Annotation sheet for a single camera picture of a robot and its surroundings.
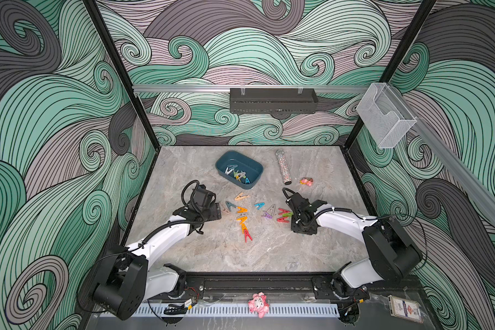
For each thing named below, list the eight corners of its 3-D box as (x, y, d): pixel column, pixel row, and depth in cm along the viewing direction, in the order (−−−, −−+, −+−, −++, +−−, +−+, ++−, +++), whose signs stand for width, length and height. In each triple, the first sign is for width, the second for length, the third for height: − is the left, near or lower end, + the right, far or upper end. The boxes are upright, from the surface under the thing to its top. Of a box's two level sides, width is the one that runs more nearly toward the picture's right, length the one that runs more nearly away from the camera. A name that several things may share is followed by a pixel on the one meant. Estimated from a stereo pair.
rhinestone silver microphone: (283, 184, 105) (285, 180, 102) (275, 154, 120) (276, 149, 117) (291, 184, 106) (292, 180, 103) (282, 153, 120) (283, 149, 117)
